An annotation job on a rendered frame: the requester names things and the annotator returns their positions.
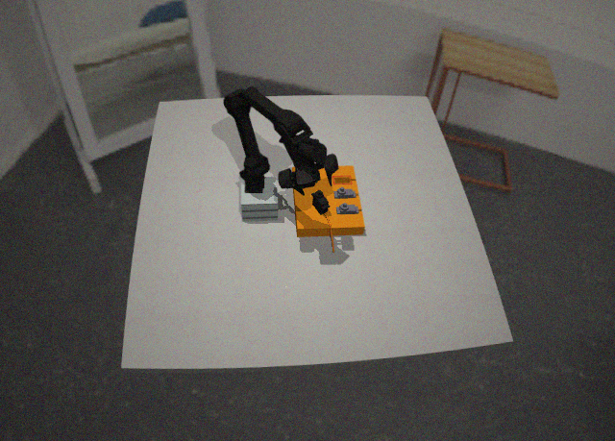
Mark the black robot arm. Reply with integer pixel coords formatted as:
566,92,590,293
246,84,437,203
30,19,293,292
223,86,327,193

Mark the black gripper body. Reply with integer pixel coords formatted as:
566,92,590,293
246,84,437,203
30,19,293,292
278,153,339,189

